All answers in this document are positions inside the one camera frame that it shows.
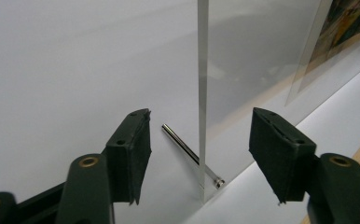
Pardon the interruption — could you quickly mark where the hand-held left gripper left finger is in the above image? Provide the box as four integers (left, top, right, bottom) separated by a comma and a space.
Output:
104, 107, 153, 206

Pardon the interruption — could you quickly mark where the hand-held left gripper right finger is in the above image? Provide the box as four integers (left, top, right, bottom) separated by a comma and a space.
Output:
248, 106, 318, 205

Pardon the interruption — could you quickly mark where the clear acrylic photo frame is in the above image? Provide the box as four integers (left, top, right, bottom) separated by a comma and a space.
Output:
161, 0, 360, 205

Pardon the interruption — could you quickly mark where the landscape photo print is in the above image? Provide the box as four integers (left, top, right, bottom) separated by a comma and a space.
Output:
284, 0, 360, 107

